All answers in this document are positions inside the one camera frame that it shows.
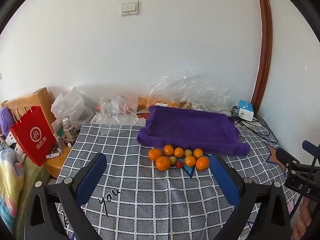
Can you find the clear plastic water bottle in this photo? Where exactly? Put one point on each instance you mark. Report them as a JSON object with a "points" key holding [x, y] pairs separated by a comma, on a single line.
{"points": [[68, 130]]}

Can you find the blue white tissue pack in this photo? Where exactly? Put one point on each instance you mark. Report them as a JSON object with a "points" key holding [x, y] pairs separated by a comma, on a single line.
{"points": [[245, 109]]}

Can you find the small yellow-green fruit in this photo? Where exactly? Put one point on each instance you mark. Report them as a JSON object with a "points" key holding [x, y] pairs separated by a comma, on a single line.
{"points": [[188, 152], [173, 160]]}

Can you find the small red fruit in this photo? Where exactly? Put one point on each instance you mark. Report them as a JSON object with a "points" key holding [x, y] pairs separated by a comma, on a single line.
{"points": [[179, 164]]}

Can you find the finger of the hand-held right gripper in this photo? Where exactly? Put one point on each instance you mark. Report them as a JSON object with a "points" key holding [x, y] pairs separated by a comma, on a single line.
{"points": [[287, 158], [311, 147]]}

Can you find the grey checkered tablecloth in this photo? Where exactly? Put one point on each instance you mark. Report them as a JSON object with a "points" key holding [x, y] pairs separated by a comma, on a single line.
{"points": [[150, 205]]}

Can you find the pastel colourful blanket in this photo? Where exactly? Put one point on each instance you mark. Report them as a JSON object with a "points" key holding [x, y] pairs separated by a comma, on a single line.
{"points": [[8, 180]]}

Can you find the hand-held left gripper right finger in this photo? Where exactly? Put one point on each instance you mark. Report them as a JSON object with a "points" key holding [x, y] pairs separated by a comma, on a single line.
{"points": [[223, 180]]}

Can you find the large clear plastic bag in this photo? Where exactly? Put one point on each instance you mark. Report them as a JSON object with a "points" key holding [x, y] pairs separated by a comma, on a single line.
{"points": [[190, 90]]}

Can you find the small white tube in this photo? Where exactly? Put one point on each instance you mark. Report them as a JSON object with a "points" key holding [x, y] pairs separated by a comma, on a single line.
{"points": [[53, 154]]}

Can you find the white patterned box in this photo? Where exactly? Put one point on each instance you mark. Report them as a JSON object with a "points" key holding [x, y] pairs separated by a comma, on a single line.
{"points": [[13, 142]]}

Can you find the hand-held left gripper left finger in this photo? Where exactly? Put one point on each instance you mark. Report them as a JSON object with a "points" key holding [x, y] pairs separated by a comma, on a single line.
{"points": [[91, 177]]}

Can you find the purple towel lined tray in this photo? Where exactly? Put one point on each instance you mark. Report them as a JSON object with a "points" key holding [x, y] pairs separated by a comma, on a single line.
{"points": [[190, 127]]}

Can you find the brown wooden door frame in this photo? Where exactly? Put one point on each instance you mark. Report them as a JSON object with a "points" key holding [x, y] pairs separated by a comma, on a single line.
{"points": [[265, 42]]}

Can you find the small clear plastic bag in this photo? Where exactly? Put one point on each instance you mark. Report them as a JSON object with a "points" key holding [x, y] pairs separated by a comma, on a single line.
{"points": [[117, 107]]}

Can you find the wooden side table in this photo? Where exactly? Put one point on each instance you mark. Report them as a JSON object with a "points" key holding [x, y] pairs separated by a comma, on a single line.
{"points": [[57, 161]]}

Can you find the orange mandarin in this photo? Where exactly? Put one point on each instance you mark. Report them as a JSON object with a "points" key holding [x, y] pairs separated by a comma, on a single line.
{"points": [[155, 154], [178, 152], [163, 163], [168, 150], [202, 163], [198, 153], [190, 161]]}

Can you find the pile of bagged oranges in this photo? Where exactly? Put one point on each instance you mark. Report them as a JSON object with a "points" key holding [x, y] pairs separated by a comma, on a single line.
{"points": [[146, 102]]}

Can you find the red paper bag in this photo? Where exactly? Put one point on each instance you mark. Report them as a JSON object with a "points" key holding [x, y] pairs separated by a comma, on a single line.
{"points": [[33, 135]]}

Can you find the purple plush toy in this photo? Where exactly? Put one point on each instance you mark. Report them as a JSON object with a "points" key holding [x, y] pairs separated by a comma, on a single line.
{"points": [[6, 120]]}

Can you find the white wall switch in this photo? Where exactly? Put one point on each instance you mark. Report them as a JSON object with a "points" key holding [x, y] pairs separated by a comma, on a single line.
{"points": [[129, 8]]}

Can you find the person's right hand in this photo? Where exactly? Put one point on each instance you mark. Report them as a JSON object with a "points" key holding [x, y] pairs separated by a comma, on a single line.
{"points": [[303, 215]]}

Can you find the white plastic bag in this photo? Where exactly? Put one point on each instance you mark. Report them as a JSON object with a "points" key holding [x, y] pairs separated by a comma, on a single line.
{"points": [[71, 105]]}

